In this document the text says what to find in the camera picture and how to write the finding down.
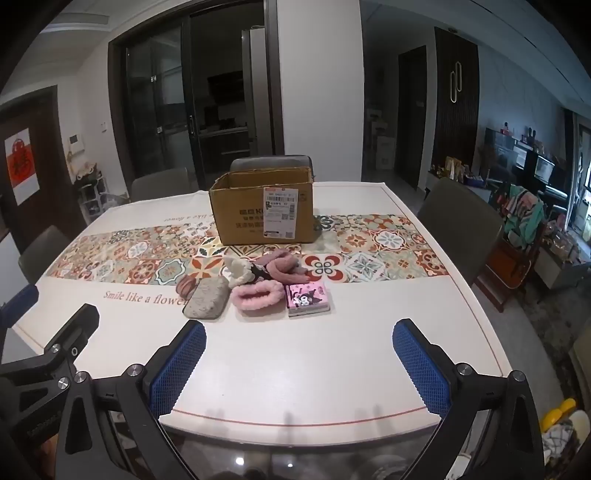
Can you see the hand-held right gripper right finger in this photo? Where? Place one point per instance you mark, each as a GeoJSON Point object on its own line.
{"type": "Point", "coordinates": [422, 369]}

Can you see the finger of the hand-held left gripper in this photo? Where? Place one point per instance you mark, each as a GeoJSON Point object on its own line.
{"type": "Point", "coordinates": [76, 332]}
{"type": "Point", "coordinates": [18, 302]}

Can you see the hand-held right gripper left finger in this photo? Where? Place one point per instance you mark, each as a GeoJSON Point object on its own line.
{"type": "Point", "coordinates": [178, 369]}

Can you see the grey fabric pouch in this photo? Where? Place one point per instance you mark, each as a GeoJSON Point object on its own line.
{"type": "Point", "coordinates": [207, 300]}

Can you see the white fluffy scrunchie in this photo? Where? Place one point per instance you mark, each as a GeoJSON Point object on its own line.
{"type": "Point", "coordinates": [236, 272]}

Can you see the pink cartoon tissue packet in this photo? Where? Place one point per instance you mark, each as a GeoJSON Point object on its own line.
{"type": "Point", "coordinates": [307, 301]}

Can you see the mauve pink fleece cloth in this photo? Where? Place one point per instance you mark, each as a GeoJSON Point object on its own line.
{"type": "Point", "coordinates": [286, 270]}

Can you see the brown cardboard box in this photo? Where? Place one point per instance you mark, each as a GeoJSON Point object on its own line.
{"type": "Point", "coordinates": [240, 221]}

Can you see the small dark soft accessory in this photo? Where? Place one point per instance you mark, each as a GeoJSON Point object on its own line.
{"type": "Point", "coordinates": [258, 274]}

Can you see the grey leather dining chair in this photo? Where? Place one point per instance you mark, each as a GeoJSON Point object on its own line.
{"type": "Point", "coordinates": [44, 254]}
{"type": "Point", "coordinates": [457, 230]}
{"type": "Point", "coordinates": [272, 162]}
{"type": "Point", "coordinates": [159, 184]}

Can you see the dark wooden entrance door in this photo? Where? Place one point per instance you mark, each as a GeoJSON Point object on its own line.
{"type": "Point", "coordinates": [51, 184]}

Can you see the patterned tile print tablecloth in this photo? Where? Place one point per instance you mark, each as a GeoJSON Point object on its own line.
{"type": "Point", "coordinates": [300, 369]}

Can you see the wooden chair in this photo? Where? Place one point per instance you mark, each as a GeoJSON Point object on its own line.
{"type": "Point", "coordinates": [508, 272]}

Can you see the white shoe rack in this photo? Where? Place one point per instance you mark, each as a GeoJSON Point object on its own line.
{"type": "Point", "coordinates": [99, 198]}

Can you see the red and white door poster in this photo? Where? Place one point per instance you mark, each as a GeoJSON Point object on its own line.
{"type": "Point", "coordinates": [21, 166]}

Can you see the yellow plastic item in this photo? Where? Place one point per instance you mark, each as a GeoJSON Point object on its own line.
{"type": "Point", "coordinates": [556, 415]}

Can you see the checked cloth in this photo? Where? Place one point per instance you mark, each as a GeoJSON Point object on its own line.
{"type": "Point", "coordinates": [558, 443]}

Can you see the pile of colourful clothes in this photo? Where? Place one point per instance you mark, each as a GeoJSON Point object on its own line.
{"type": "Point", "coordinates": [521, 212]}

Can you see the stack of white hallway boxes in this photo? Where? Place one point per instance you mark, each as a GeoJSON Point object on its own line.
{"type": "Point", "coordinates": [381, 147]}

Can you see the dark framed sliding glass door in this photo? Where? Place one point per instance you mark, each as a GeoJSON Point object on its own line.
{"type": "Point", "coordinates": [152, 115]}

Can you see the black upright piano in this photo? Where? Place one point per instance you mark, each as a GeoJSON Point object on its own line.
{"type": "Point", "coordinates": [531, 166]}

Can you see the living room window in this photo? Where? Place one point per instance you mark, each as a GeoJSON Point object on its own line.
{"type": "Point", "coordinates": [581, 184]}

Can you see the dark interior door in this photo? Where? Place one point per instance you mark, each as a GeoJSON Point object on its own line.
{"type": "Point", "coordinates": [412, 120]}

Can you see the black kitchen range hood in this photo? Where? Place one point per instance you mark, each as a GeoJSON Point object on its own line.
{"type": "Point", "coordinates": [226, 87]}

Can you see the white wall intercom panel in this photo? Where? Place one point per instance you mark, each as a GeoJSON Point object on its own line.
{"type": "Point", "coordinates": [76, 142]}

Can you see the dark slatted wall panel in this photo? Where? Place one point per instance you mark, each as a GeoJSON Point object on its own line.
{"type": "Point", "coordinates": [471, 138]}

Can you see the looped metal wall light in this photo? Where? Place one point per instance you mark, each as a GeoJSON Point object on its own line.
{"type": "Point", "coordinates": [456, 83]}

